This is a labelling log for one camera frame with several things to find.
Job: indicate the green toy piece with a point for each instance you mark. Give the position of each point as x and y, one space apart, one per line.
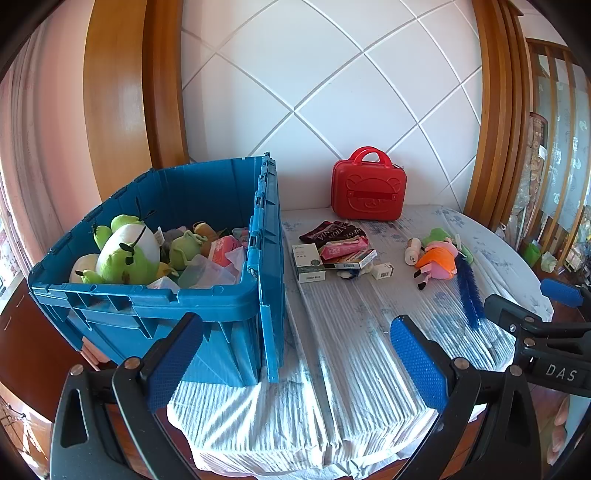
436 234

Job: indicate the white green box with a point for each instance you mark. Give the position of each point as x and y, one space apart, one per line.
305 256

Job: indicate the small white blue plush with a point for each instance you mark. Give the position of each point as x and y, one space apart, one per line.
348 273

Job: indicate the clear plastic bag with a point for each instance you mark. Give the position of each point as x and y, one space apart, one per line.
207 274

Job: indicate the pink green wet wipes pack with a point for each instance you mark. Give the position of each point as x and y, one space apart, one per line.
344 249

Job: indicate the large green white plush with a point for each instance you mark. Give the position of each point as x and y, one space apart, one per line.
124 258

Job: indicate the pig doll orange dress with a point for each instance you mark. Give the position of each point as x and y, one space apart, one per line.
436 263

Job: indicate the person's right hand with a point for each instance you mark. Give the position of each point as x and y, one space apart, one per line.
562 410

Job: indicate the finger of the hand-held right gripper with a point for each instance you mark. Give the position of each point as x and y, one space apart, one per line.
561 293
508 310

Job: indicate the blue plastic storage crate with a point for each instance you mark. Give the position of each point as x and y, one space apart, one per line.
221 184

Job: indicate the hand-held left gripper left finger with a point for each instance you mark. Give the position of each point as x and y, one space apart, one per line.
175 364

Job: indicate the brown plush toy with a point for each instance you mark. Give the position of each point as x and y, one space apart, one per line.
205 230

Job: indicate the blue feather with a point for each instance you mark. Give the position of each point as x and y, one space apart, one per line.
468 290

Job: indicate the small white box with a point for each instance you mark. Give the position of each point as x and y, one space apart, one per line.
383 271

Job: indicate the dark printed box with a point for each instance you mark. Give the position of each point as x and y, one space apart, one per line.
351 263

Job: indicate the green cup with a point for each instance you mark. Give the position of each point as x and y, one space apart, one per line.
532 254

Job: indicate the pink curtain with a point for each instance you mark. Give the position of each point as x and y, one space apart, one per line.
41 138

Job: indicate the small green plush toy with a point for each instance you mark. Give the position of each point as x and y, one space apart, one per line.
184 249

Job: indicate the pink packet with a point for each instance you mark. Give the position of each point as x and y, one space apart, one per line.
226 249

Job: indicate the white quilted headboard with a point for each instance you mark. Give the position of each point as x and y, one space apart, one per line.
323 92

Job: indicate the white green plush toy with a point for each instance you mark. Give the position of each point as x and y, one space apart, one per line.
85 267

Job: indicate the wooden glass partition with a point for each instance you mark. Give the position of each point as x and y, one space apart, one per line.
554 138

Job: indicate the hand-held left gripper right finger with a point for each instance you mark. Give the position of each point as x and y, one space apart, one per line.
418 364

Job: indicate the brown wooden cabinet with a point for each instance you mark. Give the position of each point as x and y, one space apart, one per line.
27 350

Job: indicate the red toy suitcase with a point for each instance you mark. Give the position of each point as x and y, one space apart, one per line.
369 194

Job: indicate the wooden headboard frame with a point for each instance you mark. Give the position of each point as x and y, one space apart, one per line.
120 92

